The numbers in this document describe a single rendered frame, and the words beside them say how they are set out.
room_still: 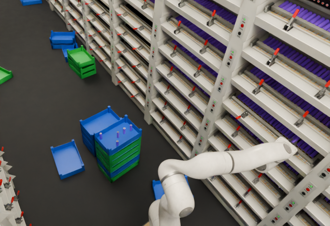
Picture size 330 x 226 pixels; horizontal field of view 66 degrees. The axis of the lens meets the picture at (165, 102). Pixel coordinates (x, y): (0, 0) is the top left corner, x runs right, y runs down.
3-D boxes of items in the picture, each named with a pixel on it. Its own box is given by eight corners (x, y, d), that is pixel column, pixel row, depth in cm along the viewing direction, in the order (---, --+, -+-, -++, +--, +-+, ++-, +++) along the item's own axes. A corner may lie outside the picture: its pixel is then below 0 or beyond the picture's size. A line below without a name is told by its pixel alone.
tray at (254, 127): (304, 178, 131) (310, 171, 123) (221, 105, 163) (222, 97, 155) (328, 154, 136) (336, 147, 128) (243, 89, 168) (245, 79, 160)
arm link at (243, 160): (238, 139, 95) (288, 138, 110) (213, 156, 106) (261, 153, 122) (248, 162, 91) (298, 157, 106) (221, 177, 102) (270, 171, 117)
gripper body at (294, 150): (289, 155, 115) (300, 148, 122) (271, 140, 120) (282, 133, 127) (281, 166, 119) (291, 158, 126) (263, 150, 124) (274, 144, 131)
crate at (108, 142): (109, 156, 182) (109, 150, 177) (94, 138, 192) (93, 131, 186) (141, 136, 199) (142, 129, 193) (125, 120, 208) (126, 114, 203)
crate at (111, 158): (109, 162, 188) (109, 156, 182) (95, 145, 197) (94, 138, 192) (141, 142, 204) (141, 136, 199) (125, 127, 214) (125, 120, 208)
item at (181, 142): (189, 160, 221) (189, 154, 209) (151, 116, 252) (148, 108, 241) (207, 146, 226) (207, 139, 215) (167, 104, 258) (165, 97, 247)
